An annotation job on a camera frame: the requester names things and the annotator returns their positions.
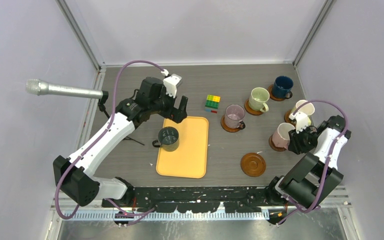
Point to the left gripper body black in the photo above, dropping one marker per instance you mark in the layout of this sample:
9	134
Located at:
165	107

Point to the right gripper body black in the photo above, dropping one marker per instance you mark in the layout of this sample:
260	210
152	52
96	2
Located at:
305	141

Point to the pink white mug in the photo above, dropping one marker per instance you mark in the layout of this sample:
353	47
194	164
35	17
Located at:
281	138

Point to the brown wooden coaster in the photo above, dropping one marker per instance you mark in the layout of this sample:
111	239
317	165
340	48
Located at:
231	130
249	110
253	164
271	94
287	119

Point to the cream yellow mug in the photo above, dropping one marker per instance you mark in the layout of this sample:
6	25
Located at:
307	109

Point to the dark walnut coaster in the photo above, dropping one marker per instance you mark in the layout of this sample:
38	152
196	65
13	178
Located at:
275	148

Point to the dark green mug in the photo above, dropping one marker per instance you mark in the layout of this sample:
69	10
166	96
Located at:
167	139

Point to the navy blue mug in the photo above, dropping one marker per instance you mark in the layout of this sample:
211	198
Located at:
282	87

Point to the yellow tray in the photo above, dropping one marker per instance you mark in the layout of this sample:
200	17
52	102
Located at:
189	160

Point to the light green mug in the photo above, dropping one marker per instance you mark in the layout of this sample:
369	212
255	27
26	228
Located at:
258	99

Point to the mauve mug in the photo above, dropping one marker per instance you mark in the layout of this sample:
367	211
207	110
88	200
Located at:
234	117

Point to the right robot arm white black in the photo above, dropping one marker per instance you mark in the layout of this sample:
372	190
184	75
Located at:
316	175

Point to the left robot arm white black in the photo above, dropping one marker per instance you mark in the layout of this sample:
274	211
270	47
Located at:
75	175

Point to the colourful toy brick block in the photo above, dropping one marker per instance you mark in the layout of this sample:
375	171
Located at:
212	103

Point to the black microphone tripod stand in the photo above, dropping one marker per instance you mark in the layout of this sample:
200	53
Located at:
101	106

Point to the silver microphone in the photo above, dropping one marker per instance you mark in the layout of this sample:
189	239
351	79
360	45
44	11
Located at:
40	88

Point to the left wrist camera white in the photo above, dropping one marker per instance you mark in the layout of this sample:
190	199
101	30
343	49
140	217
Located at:
171	84

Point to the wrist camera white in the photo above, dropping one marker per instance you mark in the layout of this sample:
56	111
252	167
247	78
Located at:
171	84
302	121

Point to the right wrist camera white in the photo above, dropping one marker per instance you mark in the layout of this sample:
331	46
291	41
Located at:
302	121

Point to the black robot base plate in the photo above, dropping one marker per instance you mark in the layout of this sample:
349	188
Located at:
235	199

